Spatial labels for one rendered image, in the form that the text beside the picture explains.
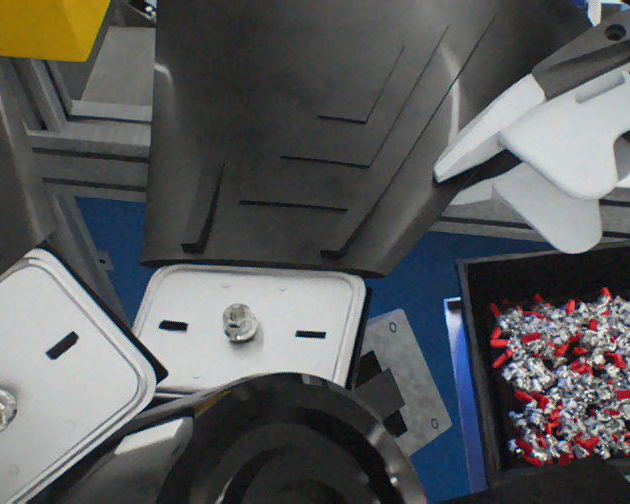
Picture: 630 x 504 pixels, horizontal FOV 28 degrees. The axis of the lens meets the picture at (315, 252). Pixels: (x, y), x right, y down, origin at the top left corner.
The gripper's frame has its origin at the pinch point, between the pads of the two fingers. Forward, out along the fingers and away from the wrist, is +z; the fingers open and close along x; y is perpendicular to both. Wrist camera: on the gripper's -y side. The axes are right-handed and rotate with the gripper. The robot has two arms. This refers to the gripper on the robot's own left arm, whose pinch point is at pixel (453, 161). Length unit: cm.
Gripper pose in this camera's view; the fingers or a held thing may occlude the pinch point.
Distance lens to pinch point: 53.9
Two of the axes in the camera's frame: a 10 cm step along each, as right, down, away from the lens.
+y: 4.4, 7.7, -4.6
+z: -8.9, 4.2, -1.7
